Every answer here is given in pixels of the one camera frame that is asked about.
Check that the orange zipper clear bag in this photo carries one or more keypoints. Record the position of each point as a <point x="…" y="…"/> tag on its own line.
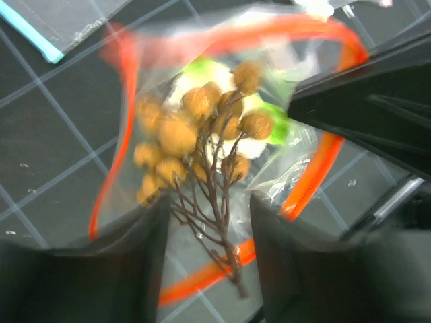
<point x="292" y="47"/>

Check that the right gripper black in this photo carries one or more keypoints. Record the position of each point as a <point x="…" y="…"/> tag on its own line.
<point x="383" y="106"/>

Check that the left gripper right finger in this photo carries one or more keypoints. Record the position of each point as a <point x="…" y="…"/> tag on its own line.
<point x="378" y="276"/>

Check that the brown toy longan bunch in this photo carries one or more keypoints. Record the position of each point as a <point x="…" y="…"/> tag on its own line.
<point x="184" y="155"/>

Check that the toy cauliflower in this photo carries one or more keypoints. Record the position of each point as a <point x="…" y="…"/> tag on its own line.
<point x="235" y="93"/>

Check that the blue zipper clear bag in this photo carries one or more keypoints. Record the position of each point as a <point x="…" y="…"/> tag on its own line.
<point x="55" y="27"/>

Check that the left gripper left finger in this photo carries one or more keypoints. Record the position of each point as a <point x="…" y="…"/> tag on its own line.
<point x="115" y="278"/>

